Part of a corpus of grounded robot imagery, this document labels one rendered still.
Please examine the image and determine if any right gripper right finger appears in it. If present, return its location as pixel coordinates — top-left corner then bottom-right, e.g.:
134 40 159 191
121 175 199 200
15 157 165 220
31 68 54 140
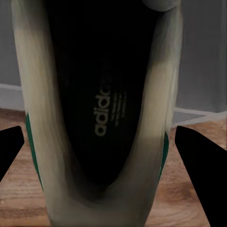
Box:
175 126 227 227

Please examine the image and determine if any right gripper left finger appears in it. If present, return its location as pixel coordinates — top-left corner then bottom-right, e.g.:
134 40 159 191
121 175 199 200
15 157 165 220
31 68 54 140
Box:
0 126 24 182

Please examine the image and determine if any gym shoe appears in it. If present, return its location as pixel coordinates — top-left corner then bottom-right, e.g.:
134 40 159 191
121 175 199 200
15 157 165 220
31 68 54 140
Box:
11 0 183 227

